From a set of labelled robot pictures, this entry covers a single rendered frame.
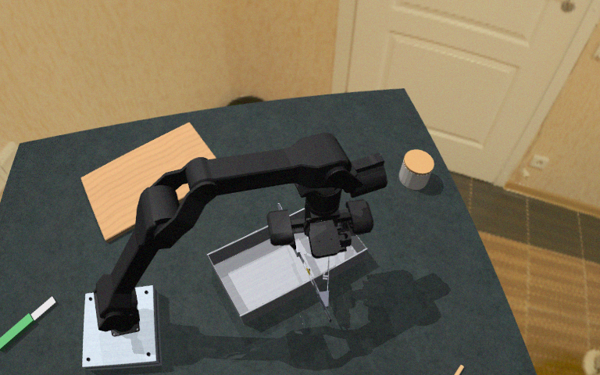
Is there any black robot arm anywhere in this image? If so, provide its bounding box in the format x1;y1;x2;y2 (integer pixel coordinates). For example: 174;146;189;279
94;133;388;337

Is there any wooden board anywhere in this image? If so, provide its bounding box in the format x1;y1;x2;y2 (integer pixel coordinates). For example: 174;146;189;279
81;123;216;243

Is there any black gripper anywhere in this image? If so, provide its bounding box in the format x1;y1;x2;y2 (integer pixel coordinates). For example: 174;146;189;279
266;200;373;249

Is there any grey cylinder with tan top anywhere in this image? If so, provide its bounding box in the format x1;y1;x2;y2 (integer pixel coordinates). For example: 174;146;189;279
399;149;434;190

